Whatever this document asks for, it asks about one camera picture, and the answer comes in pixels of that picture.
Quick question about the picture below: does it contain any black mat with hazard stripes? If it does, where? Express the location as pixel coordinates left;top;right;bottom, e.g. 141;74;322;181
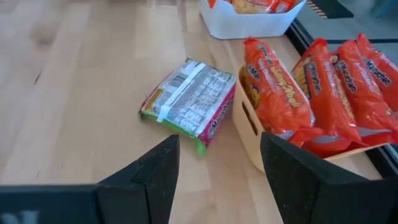
306;0;355;19

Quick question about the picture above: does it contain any green lime chili ramen pack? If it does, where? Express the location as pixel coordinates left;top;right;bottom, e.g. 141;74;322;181
139;57;237;156

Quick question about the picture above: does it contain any orange plastic bin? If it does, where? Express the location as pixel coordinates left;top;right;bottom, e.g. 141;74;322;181
231;63;388;172

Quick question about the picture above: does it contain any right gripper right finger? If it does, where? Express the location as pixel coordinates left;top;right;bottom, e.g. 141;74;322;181
259;131;398;224

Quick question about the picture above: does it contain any white plastic bin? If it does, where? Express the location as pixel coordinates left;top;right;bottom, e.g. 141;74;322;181
198;0;308;40

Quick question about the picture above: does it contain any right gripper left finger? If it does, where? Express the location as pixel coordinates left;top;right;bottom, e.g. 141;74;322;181
96;133;181;224

